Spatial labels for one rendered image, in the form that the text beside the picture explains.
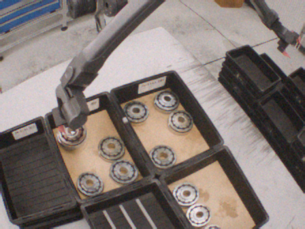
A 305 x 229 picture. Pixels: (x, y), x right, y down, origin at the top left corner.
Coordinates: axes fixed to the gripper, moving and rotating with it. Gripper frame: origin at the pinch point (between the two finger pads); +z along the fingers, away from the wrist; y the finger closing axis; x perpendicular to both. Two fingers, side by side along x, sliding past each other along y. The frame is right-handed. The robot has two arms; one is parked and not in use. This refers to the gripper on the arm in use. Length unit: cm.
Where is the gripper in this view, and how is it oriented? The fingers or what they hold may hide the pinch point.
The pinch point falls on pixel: (71, 128)
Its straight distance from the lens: 95.0
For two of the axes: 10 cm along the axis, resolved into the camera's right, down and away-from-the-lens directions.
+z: -1.2, 5.6, 8.2
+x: -4.5, -7.7, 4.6
